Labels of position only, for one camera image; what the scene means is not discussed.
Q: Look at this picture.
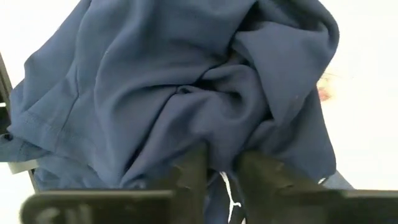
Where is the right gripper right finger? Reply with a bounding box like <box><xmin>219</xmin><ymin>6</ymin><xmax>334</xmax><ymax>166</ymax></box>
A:
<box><xmin>238</xmin><ymin>151</ymin><xmax>329</xmax><ymax>224</ymax></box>

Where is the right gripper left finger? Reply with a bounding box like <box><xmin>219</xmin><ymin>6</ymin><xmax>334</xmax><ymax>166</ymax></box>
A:
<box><xmin>169</xmin><ymin>142</ymin><xmax>208</xmax><ymax>224</ymax></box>

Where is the navy blue garment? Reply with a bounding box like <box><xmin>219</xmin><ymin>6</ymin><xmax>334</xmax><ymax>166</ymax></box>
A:
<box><xmin>0</xmin><ymin>0</ymin><xmax>354</xmax><ymax>224</ymax></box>

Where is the black aluminium table frame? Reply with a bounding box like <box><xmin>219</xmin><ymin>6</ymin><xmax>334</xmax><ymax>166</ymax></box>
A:
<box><xmin>0</xmin><ymin>52</ymin><xmax>14</xmax><ymax>135</ymax></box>

